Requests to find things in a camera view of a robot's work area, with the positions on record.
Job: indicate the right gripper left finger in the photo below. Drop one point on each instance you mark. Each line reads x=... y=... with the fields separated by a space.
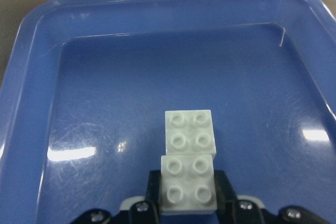
x=147 y=210

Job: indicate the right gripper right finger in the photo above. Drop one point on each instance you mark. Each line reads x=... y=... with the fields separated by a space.
x=242 y=209

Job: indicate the white block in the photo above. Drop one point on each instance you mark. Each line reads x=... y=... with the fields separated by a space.
x=187 y=185
x=189 y=132

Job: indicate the blue plastic tray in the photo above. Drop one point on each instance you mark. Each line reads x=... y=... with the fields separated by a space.
x=88 y=83

